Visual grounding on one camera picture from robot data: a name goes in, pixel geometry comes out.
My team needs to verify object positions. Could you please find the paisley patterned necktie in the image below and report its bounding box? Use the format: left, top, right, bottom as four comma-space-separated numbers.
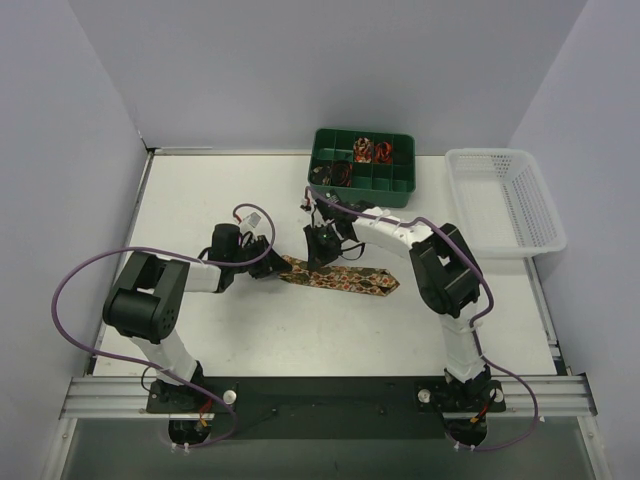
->
279, 255, 400, 297

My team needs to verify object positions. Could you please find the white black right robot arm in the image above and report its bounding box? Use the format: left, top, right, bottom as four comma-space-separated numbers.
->
302, 193, 491, 400

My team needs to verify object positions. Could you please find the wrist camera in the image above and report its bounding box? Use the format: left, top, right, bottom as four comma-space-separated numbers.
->
240, 212, 262, 230
320, 189, 341, 204

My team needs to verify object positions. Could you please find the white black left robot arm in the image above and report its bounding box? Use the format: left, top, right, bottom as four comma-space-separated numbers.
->
103, 223, 292, 390

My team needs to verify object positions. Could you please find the white perforated plastic basket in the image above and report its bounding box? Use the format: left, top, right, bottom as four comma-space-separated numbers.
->
444, 148, 567, 259

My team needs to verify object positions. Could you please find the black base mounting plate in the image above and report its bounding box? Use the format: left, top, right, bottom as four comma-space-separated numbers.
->
146, 376, 506, 440

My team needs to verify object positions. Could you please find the rolled cream paisley tie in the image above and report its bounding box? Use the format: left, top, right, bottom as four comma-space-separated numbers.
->
353, 136, 374, 164

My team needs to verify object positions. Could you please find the rolled dark brown tie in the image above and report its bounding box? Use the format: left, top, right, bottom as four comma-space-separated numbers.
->
309, 165, 332, 186

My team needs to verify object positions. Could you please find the aluminium front rail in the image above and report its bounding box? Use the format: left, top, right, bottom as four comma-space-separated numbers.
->
60, 376, 597, 419

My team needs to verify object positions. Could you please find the rolled red black tie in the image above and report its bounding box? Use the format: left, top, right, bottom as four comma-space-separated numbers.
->
330, 160, 353, 188

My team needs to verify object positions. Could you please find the green compartment organizer box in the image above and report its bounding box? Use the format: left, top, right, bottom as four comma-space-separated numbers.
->
307, 128, 416, 208

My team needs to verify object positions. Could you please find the rolled orange black tie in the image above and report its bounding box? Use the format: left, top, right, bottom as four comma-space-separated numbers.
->
373, 141, 393, 165

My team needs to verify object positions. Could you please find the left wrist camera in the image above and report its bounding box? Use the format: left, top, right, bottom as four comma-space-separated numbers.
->
240, 212, 262, 230

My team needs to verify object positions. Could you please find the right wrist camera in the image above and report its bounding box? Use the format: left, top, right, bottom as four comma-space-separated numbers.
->
320, 189, 341, 204

